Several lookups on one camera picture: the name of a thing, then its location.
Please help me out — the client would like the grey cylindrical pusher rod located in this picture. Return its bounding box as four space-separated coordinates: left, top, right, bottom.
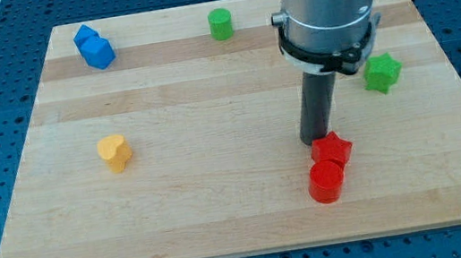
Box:
299 73 336 146

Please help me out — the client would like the red cylinder block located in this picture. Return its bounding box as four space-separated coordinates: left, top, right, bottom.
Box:
308 160 345 204

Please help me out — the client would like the wooden board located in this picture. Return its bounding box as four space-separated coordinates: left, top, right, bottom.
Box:
0 0 461 258

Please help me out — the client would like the yellow heart block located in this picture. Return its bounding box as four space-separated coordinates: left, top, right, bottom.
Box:
97 134 133 173

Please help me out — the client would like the green star block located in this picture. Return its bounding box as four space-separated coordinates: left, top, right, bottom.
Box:
363 53 403 95

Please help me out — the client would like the green cylinder block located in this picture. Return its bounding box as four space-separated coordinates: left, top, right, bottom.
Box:
208 8 234 41

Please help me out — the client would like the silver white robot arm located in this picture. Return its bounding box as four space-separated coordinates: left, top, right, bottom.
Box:
271 0 381 76

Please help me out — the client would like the blue block behind cube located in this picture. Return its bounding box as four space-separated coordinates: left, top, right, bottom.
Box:
73 25 100 57

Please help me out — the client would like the red star block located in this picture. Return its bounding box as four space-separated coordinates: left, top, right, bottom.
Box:
311 131 354 168

